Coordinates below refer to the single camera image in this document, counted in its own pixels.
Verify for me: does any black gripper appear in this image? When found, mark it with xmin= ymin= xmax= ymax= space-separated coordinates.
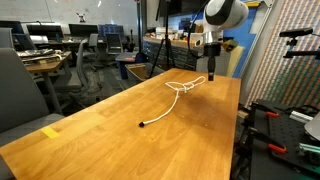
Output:
xmin=204 ymin=44 xmax=221 ymax=81

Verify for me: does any white rope with black tip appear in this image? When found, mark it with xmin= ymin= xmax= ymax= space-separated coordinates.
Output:
xmin=138 ymin=75 xmax=207 ymax=128

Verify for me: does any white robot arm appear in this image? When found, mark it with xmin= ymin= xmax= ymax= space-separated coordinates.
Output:
xmin=195 ymin=0 xmax=249 ymax=81

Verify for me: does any cardboard box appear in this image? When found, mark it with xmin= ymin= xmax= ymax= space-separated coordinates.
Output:
xmin=126 ymin=63 xmax=147 ymax=82

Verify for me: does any black perforated breadboard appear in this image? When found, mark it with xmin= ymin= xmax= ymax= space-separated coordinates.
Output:
xmin=250 ymin=99 xmax=320 ymax=180

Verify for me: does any dark mesh office chair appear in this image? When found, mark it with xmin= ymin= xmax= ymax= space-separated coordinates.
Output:
xmin=106 ymin=34 xmax=123 ymax=55

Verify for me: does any grey office chair centre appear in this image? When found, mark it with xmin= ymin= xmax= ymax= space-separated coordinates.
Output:
xmin=53 ymin=40 xmax=91 ymax=106

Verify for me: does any black computer monitor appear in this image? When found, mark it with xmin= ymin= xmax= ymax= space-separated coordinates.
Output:
xmin=69 ymin=24 xmax=98 ymax=37

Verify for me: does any wooden desk with clutter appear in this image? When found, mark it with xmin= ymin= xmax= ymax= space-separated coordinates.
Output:
xmin=17 ymin=50 xmax=71 ymax=114

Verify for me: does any yellow tape strip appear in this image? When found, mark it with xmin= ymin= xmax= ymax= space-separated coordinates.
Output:
xmin=41 ymin=126 xmax=60 ymax=139

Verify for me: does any grey office chair foreground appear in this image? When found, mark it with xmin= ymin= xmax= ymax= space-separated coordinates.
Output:
xmin=0 ymin=48 xmax=64 ymax=146

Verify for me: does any wrist camera yellow green mount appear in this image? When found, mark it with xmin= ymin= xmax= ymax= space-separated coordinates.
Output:
xmin=222 ymin=39 xmax=238 ymax=52

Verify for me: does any black camera tripod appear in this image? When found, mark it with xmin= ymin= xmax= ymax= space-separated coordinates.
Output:
xmin=149 ymin=0 xmax=175 ymax=77

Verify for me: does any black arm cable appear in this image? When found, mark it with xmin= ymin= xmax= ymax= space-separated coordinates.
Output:
xmin=186 ymin=0 xmax=211 ymax=61

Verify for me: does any orange handled clamp upper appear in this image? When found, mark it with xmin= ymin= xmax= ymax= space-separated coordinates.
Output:
xmin=256 ymin=105 xmax=279 ymax=118

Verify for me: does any orange handled clamp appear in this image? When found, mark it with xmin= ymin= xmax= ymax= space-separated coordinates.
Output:
xmin=248 ymin=127 xmax=287 ymax=154
xmin=256 ymin=105 xmax=279 ymax=118

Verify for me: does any black camera on stand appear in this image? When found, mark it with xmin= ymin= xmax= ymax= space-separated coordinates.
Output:
xmin=279 ymin=27 xmax=320 ymax=60

